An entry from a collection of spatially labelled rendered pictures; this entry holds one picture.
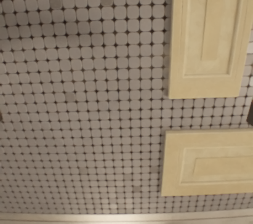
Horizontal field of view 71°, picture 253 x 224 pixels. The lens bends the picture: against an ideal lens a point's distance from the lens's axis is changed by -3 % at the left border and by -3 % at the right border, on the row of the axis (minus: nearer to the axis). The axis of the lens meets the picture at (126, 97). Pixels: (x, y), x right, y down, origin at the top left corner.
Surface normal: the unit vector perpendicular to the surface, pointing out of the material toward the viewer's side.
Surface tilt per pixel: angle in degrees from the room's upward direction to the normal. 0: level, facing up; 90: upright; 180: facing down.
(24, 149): 0
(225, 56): 11
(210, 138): 0
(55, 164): 0
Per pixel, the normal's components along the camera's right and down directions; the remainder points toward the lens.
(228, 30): 0.18, 0.36
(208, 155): -0.01, 0.18
